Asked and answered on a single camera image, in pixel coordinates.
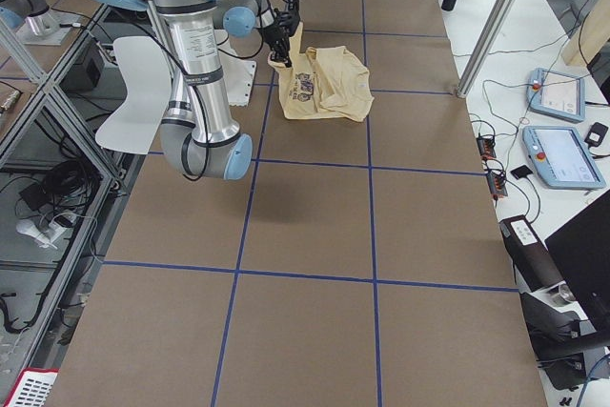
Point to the white plastic chair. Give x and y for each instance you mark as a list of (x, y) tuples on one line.
[(131, 128)]

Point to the blue teach pendant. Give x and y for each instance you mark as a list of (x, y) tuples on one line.
[(556, 94), (560, 158)]

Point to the lower blue teach pendant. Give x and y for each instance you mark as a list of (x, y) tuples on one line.
[(560, 158)]

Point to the aluminium frame post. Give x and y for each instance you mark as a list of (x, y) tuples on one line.
[(488, 36)]

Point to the red white basket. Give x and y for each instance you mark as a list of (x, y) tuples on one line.
[(30, 388)]

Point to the cream long-sleeve printed shirt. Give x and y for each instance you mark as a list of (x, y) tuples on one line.
[(322, 83)]

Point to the upper blue teach pendant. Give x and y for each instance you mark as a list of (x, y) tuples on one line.
[(556, 94)]

